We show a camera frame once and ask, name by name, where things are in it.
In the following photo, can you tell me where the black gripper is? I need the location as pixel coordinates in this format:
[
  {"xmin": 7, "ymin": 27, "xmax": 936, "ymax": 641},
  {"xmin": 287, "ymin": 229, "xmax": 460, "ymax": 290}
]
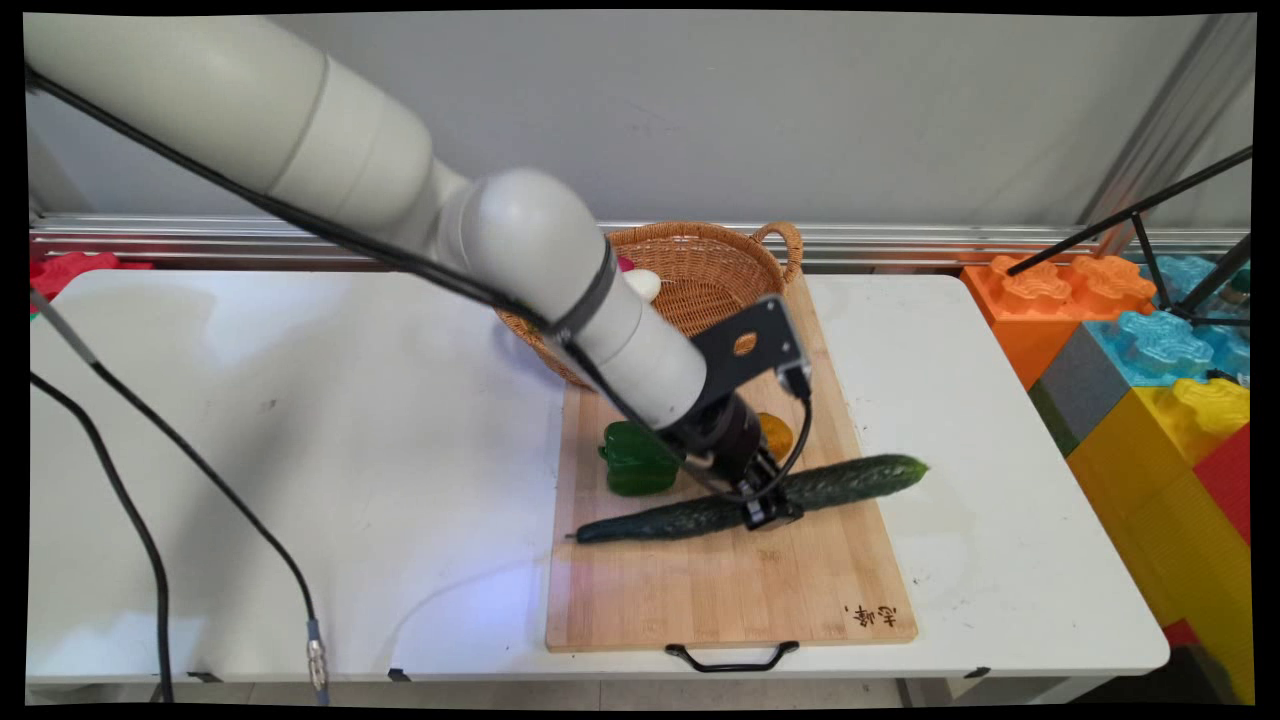
[{"xmin": 662, "ymin": 392, "xmax": 804, "ymax": 532}]

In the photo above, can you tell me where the dark green toy cucumber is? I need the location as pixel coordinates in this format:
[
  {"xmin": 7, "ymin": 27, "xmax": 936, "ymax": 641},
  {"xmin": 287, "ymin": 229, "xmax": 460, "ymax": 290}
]
[{"xmin": 567, "ymin": 454, "xmax": 931, "ymax": 546}]

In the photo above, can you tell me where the yellow toy potato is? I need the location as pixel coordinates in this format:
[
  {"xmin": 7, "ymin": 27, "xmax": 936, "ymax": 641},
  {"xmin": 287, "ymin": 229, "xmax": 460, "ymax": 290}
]
[{"xmin": 755, "ymin": 412, "xmax": 796, "ymax": 464}]

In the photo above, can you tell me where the bamboo cutting board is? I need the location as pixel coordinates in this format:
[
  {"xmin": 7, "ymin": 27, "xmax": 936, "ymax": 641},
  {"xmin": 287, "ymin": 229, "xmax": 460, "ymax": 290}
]
[{"xmin": 545, "ymin": 272, "xmax": 919, "ymax": 654}]

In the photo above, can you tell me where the green toy bell pepper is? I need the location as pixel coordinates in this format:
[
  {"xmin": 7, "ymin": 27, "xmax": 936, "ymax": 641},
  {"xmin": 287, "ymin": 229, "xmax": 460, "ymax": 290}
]
[{"xmin": 598, "ymin": 420, "xmax": 684, "ymax": 498}]

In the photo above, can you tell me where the woven wicker basket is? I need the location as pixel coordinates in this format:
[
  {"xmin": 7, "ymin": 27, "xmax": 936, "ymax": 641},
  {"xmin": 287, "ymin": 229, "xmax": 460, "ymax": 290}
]
[{"xmin": 495, "ymin": 221, "xmax": 805, "ymax": 392}]

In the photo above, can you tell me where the grey foam building block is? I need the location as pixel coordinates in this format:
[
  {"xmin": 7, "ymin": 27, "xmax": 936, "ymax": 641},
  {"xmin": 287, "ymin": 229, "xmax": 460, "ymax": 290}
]
[{"xmin": 1028, "ymin": 322, "xmax": 1133, "ymax": 459}]

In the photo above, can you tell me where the orange foam building block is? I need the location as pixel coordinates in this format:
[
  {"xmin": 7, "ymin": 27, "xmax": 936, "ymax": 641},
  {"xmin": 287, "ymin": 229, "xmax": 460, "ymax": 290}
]
[{"xmin": 961, "ymin": 253, "xmax": 1159, "ymax": 392}]

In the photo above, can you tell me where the blue foam building block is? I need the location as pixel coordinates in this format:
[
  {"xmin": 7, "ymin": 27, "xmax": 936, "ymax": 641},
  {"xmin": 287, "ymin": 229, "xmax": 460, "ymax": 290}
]
[{"xmin": 1085, "ymin": 254, "xmax": 1253, "ymax": 388}]

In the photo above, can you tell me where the black tripod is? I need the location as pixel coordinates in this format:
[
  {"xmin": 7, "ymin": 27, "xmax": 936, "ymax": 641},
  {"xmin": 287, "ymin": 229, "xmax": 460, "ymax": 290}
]
[{"xmin": 1005, "ymin": 145, "xmax": 1254, "ymax": 332}]

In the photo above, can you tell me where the red foam building block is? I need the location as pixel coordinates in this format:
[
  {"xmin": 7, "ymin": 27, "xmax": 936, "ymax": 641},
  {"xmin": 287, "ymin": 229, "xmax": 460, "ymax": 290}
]
[
  {"xmin": 30, "ymin": 251, "xmax": 154, "ymax": 302},
  {"xmin": 1192, "ymin": 424, "xmax": 1254, "ymax": 547}
]

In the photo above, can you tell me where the black camera cable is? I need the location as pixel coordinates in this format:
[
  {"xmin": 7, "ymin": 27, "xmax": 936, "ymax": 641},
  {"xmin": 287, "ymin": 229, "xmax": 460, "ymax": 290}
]
[{"xmin": 25, "ymin": 68, "xmax": 814, "ymax": 506}]

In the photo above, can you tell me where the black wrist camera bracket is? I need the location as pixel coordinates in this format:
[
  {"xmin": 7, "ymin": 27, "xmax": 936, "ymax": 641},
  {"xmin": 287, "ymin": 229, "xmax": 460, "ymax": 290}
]
[{"xmin": 688, "ymin": 296, "xmax": 814, "ymax": 403}]

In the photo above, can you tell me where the black cutting board handle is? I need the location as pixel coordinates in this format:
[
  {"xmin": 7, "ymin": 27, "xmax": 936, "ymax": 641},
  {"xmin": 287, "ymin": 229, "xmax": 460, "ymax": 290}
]
[{"xmin": 665, "ymin": 641, "xmax": 801, "ymax": 674}]

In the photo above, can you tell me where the aluminium frame rail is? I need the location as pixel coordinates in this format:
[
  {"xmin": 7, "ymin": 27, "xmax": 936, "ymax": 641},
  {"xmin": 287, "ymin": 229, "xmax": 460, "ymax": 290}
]
[{"xmin": 30, "ymin": 212, "xmax": 1252, "ymax": 274}]

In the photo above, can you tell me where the grey cable with metal connector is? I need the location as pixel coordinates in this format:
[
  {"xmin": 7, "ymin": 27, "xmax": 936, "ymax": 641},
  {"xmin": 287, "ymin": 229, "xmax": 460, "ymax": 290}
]
[{"xmin": 30, "ymin": 288, "xmax": 332, "ymax": 706}]

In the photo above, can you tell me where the thick black cable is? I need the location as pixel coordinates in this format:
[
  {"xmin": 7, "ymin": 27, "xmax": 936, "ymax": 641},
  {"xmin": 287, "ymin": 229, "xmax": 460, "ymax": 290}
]
[{"xmin": 30, "ymin": 372, "xmax": 176, "ymax": 704}]

